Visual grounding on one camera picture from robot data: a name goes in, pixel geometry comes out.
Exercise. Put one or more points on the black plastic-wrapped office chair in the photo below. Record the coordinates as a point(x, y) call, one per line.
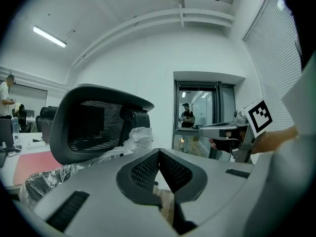
point(74, 112)

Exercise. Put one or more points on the small black monitor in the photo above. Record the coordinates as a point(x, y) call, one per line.
point(6, 132)

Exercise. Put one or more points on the dark-framed glass door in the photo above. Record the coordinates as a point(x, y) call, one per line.
point(225, 107)

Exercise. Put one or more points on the person's right hand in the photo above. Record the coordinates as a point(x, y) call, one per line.
point(212, 145)

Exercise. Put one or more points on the clear water bottle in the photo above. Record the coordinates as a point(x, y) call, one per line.
point(16, 130)

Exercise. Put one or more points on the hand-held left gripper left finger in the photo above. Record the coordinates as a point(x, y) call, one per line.
point(98, 194)

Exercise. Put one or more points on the white window blinds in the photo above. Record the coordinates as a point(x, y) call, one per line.
point(271, 58)

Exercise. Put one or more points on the white ceiling pipe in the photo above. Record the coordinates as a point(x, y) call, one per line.
point(148, 21)

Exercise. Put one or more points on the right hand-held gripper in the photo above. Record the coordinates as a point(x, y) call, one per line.
point(259, 117)

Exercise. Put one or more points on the person's right forearm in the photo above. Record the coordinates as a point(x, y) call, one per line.
point(276, 138)

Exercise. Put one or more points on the black chair with yellow cloth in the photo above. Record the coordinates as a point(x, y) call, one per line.
point(22, 117)

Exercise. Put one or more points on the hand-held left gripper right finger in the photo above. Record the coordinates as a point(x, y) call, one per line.
point(217, 189)

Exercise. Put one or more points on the ceiling tube light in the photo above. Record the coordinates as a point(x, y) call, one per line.
point(49, 36)

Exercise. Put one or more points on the pink desk mat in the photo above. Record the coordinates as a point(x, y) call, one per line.
point(34, 167)

